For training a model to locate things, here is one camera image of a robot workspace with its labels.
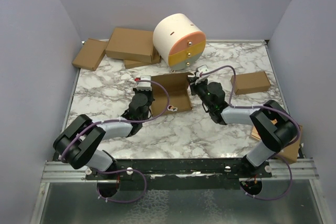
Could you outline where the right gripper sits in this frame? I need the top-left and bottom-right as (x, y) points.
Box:
(186, 77), (213, 111)

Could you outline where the cardboard box under book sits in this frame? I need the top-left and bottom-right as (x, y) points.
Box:
(277, 135), (302, 164)

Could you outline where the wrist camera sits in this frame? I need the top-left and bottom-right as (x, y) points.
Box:
(135, 75), (152, 91)
(195, 65), (209, 84)

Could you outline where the round cream drawer cabinet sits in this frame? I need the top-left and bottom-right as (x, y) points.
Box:
(153, 13), (206, 71)

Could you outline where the small cartoon sticker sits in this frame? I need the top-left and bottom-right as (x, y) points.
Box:
(167, 105), (178, 112)

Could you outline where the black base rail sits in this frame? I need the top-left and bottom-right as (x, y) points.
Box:
(86, 158), (272, 190)

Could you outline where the cardboard box under large box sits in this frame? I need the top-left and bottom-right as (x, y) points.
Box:
(124, 55), (161, 69)

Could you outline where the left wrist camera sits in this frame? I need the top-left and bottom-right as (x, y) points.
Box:
(135, 75), (152, 91)

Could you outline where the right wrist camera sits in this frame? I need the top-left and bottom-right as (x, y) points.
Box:
(195, 65), (209, 84)

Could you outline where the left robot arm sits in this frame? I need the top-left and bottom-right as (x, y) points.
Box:
(65, 88), (154, 179)

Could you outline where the large folded cardboard box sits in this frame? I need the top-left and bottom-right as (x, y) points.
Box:
(105, 27), (154, 63)

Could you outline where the orange paperback book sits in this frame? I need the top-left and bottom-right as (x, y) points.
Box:
(250, 126), (261, 141)

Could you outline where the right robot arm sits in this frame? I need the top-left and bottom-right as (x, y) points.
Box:
(187, 75), (300, 177)

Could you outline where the small folded cardboard box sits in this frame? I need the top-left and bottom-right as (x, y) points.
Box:
(230, 71), (271, 95)

